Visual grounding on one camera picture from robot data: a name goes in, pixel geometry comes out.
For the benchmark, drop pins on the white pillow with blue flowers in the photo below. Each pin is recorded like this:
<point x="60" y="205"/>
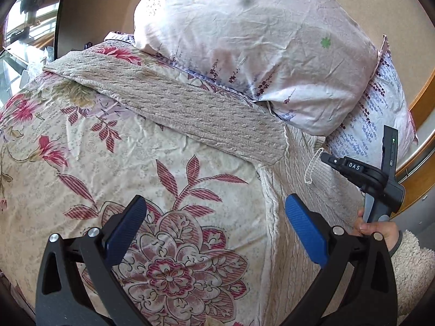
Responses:
<point x="380" y="108"/>

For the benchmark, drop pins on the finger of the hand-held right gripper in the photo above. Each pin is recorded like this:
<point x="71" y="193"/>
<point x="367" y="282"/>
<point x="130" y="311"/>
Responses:
<point x="340" y="164"/>

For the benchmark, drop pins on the floral bed quilt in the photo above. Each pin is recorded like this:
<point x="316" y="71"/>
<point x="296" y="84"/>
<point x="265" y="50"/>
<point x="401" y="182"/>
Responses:
<point x="136" y="163"/>

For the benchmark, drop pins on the bright window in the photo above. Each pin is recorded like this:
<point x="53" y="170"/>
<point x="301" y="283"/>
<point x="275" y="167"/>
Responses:
<point x="37" y="17"/>

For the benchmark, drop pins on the person's right hand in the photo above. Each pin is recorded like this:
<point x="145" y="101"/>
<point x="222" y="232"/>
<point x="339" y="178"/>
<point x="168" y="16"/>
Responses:
<point x="370" y="227"/>

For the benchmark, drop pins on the pale pink floral pillow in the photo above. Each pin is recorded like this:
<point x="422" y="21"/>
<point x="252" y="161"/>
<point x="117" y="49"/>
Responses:
<point x="255" y="40"/>

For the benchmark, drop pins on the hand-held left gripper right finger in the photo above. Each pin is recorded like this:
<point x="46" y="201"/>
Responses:
<point x="306" y="227"/>

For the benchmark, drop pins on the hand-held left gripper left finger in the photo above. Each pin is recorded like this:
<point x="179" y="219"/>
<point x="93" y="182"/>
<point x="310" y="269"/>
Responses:
<point x="125" y="231"/>

